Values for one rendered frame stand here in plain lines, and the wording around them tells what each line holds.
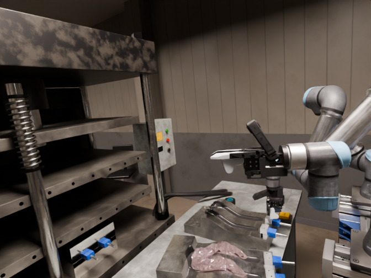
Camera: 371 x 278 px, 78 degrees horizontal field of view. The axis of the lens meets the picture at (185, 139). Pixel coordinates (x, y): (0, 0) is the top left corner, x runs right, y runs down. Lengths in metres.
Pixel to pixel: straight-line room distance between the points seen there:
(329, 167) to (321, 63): 2.17
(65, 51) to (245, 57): 2.24
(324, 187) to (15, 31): 1.15
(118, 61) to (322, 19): 2.12
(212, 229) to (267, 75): 2.00
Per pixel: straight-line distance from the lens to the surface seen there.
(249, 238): 1.35
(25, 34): 1.13
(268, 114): 2.93
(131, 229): 1.72
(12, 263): 1.27
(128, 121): 1.53
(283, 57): 2.89
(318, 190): 0.74
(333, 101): 1.25
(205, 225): 1.44
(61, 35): 1.20
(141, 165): 1.85
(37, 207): 1.19
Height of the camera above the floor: 1.63
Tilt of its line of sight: 10 degrees down
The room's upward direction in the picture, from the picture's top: 6 degrees counter-clockwise
